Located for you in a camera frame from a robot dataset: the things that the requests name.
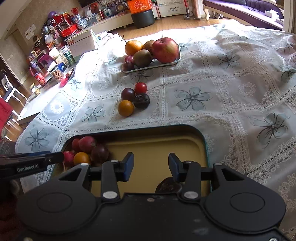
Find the dark red plum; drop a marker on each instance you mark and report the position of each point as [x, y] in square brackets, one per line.
[128, 94]

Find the gold metal tray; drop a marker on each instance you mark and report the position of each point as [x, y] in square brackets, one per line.
[151, 148]

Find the large red apple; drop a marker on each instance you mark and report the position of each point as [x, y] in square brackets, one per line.
[165, 50]

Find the lower plum on plate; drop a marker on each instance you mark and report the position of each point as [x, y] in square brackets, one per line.
[127, 66]

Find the front brown kiwi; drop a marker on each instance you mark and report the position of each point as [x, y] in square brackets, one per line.
[142, 58]

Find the red tin can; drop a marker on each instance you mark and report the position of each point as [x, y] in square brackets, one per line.
[40, 78]

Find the black round stool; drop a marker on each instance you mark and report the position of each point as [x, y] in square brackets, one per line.
[143, 19]

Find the purple cushioned sofa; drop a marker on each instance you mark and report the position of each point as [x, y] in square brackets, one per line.
[261, 14]

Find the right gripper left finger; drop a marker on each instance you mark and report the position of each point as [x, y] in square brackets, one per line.
[115, 171]

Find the upper plum on plate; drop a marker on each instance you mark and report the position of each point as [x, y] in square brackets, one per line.
[129, 59]

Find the orange box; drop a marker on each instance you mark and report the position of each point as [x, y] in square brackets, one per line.
[137, 6]

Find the white fruit plate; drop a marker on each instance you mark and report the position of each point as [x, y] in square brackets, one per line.
[156, 64]

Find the white lace floral tablecloth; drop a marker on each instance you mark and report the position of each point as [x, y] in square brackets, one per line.
[234, 83]

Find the glass jar with snacks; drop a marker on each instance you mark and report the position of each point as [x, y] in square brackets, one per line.
[56, 73]

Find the black wrinkled fruit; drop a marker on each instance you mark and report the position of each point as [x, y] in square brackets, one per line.
[141, 101]

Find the bright red cherry tomato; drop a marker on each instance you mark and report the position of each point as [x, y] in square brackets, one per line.
[140, 88]

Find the white side table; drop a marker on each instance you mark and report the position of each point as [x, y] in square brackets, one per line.
[53, 105]

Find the rear brown kiwi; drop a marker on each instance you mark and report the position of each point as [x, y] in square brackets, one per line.
[148, 46]

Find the small glass jar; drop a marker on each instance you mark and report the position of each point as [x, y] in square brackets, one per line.
[34, 89]

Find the large orange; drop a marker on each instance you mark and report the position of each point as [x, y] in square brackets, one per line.
[132, 46]

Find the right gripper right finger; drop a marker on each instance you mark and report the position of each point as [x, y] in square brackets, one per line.
[187, 172]

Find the blue white porcelain vase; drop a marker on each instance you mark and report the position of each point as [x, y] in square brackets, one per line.
[81, 22]

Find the green drink can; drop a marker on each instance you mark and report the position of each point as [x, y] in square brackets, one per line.
[69, 57]

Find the pink snack plate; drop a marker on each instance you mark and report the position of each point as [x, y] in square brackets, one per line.
[66, 79]

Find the orange tomato front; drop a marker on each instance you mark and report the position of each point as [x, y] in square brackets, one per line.
[125, 108]

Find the plum on plate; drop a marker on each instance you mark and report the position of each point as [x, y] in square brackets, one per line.
[127, 66]
[129, 59]

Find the red radish with root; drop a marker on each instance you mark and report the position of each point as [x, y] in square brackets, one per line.
[68, 158]

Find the orange tomato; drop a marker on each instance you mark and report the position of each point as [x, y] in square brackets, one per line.
[125, 108]
[81, 158]

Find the white calendar box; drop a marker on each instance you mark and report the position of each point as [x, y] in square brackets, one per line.
[84, 41]

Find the brown kiwi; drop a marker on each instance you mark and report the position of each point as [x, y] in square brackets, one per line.
[148, 46]
[142, 58]

